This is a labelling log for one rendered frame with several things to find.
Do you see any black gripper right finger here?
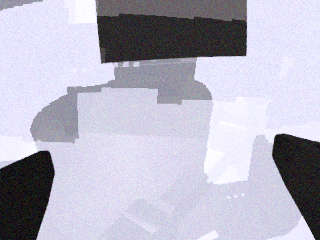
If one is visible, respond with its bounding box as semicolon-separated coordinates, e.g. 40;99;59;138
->
272;133;320;240

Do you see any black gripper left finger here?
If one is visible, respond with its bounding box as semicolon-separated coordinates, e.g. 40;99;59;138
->
0;151;55;240

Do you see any black two-prong charger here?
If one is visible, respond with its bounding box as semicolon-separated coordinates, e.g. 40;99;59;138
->
95;0;248;64

